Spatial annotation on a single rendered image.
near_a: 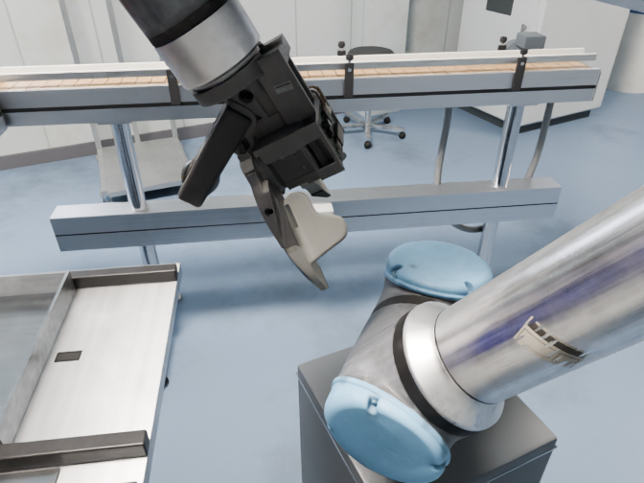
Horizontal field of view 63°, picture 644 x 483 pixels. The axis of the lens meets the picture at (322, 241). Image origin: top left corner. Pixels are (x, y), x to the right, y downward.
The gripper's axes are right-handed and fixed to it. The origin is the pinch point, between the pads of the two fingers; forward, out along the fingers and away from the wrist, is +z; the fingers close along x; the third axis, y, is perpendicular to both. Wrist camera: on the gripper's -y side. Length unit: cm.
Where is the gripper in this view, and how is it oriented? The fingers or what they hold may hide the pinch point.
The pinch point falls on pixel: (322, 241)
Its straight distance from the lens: 54.4
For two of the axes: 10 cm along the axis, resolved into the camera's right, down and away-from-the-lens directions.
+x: 0.3, -6.5, 7.6
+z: 4.8, 6.8, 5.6
